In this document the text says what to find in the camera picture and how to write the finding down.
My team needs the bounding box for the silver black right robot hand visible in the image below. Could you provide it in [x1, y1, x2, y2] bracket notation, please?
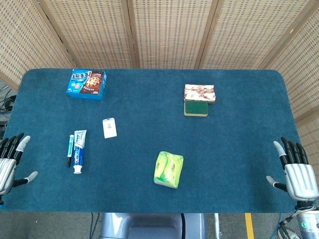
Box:
[266, 136, 319, 201]

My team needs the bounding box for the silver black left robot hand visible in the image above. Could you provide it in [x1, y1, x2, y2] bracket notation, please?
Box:
[0, 133, 38, 196]

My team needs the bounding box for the red white patterned box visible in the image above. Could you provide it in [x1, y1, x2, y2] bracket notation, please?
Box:
[183, 84, 216, 104]

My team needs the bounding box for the green plastic tissue pack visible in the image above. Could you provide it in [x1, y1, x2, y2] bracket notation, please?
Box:
[153, 151, 184, 189]

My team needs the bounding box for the green white marker pen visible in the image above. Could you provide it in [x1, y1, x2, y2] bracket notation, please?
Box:
[66, 134, 75, 168]

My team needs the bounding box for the blue white toothpaste tube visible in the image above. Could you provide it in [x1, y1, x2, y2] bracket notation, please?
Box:
[73, 129, 88, 174]

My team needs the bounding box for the woven bamboo screen panel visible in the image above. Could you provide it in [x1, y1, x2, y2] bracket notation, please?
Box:
[194, 0, 319, 70]
[127, 0, 220, 70]
[259, 12, 319, 160]
[32, 0, 137, 70]
[0, 0, 75, 92]

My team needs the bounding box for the white card holder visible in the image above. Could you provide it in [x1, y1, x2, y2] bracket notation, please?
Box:
[102, 119, 118, 139]

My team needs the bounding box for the blue cookie box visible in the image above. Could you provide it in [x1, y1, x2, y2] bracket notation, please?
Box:
[66, 69, 108, 101]

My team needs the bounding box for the green scouring sponge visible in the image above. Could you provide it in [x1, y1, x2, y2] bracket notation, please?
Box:
[183, 101, 209, 118]

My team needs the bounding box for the grey robot torso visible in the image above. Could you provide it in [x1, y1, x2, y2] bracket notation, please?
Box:
[99, 213, 207, 239]

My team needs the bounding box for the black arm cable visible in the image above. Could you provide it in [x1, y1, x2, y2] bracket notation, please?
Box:
[277, 215, 300, 239]

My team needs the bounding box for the black cable bundle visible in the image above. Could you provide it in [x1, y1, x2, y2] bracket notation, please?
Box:
[0, 84, 17, 125]

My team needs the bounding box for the blue cable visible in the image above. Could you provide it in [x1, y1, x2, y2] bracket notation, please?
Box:
[89, 213, 101, 239]

